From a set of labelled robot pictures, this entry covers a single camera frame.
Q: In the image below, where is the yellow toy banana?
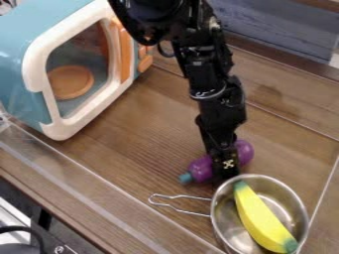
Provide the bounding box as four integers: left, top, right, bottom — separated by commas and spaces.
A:
234, 181, 298, 254

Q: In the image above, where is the silver pot with wire handle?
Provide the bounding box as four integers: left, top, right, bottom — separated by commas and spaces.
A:
148, 174, 310, 254

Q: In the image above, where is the orange microwave turntable plate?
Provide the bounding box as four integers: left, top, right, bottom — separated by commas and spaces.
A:
48, 65, 94, 100

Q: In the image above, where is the purple toy eggplant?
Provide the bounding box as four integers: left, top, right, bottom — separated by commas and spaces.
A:
179, 139, 255, 185

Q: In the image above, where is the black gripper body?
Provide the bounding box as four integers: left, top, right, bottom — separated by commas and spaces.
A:
198, 75, 247, 149

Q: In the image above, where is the black cable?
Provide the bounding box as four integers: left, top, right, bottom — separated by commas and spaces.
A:
0, 226, 45, 254

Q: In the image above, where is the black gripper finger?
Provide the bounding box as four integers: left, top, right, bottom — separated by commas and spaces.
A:
195, 116, 216, 153
210, 146, 240, 181

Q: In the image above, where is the blue toy microwave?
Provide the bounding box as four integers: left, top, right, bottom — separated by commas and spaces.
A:
0, 0, 154, 140

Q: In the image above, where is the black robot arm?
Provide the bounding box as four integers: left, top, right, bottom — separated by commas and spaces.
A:
107, 0, 247, 180

